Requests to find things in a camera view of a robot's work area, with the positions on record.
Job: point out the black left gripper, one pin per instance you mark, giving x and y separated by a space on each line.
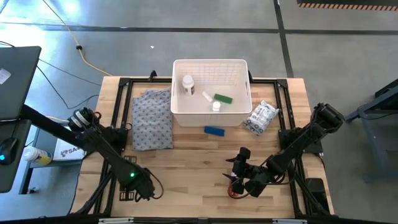
143 189

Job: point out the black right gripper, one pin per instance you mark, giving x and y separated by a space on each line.
245 172

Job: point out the red liquid medicine bottle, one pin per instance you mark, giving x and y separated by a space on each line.
231 190

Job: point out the blue rectangular block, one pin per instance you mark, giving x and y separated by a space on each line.
214 131

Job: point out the white patterned supply packet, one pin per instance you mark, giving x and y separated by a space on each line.
261 117

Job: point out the small white pill bottle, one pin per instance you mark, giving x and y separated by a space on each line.
216 106

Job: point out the white gauze roll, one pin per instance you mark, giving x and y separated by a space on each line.
207 97

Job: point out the large white pill bottle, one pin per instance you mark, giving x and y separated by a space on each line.
188 81

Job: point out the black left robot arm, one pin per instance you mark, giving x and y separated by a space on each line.
102 146

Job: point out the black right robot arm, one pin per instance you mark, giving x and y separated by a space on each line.
295 145

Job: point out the white perforated plastic basket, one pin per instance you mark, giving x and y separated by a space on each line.
236 109

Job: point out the grey patterned folded cloth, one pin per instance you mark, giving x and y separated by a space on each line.
152 121

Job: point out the black power brick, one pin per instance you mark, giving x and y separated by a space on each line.
315 189

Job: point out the white cardboard box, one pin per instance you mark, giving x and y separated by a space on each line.
66 152

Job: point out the black clamp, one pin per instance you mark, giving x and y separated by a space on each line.
152 74
250 77

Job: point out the grey low side table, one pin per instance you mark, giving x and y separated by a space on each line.
43 140

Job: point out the white yellow spray bottle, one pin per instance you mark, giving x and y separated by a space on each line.
35 154

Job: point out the black diagonal strut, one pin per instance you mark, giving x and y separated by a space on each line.
46 124

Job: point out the black desk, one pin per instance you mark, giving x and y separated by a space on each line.
15 177

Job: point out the black computer mouse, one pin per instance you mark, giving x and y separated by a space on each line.
7 149

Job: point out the dark blue metal cart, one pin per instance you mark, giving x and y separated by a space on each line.
382 102

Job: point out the dark grey laptop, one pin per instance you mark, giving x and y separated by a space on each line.
18 84

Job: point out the orange black hazard strip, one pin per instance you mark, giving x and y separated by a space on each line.
348 6

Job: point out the silver metal bracket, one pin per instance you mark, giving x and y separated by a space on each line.
289 221
115 221

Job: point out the black aluminium table frame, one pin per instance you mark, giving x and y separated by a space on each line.
146 80

